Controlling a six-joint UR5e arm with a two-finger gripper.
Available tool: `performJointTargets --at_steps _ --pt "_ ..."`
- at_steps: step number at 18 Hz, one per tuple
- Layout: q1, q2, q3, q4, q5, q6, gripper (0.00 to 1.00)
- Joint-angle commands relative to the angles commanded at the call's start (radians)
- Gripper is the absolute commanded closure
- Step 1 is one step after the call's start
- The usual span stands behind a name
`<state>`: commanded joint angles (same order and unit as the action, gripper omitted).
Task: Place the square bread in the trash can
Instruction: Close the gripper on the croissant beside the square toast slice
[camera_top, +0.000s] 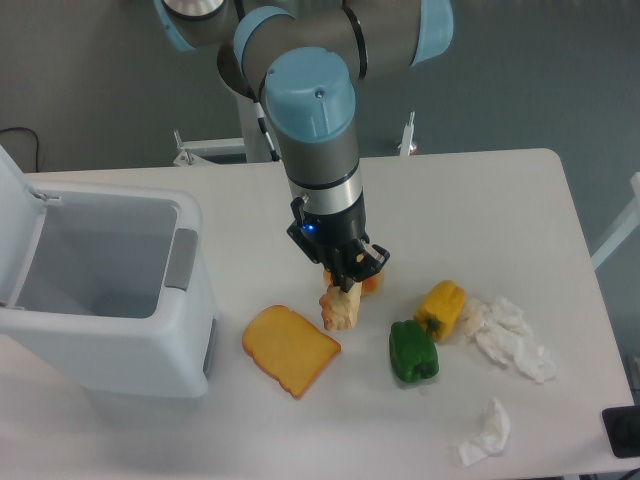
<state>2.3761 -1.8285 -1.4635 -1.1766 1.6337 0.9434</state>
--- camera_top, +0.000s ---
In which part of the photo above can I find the green bell pepper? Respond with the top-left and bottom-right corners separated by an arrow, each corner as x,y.
389,320 -> 439,384

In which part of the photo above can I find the orange round bread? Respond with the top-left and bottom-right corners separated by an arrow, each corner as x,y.
323,270 -> 385,296

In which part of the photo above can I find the large crumpled white tissue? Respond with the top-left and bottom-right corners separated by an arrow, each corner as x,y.
459,296 -> 557,384

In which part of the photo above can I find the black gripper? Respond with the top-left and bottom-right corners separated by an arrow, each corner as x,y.
287,196 -> 390,293

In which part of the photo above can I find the black cable on floor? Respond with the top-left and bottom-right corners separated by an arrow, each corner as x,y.
0,127 -> 41,174

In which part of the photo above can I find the beige croissant bread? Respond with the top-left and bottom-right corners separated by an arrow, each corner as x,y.
319,283 -> 362,331

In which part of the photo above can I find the square toast bread slice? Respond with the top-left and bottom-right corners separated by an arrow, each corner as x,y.
242,305 -> 341,399

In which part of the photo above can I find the white frame at right edge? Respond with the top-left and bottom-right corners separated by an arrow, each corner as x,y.
591,172 -> 639,270

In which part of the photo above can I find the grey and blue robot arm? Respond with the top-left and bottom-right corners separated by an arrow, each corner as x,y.
156,1 -> 454,291

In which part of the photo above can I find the yellow bell pepper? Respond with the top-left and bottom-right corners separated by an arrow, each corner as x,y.
413,280 -> 466,342

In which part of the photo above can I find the small crumpled white tissue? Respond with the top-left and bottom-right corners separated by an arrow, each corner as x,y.
457,397 -> 511,467

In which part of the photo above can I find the black device at table edge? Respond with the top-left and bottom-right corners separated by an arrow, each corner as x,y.
602,406 -> 640,458

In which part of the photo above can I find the white trash can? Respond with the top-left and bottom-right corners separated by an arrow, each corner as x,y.
1,154 -> 219,398

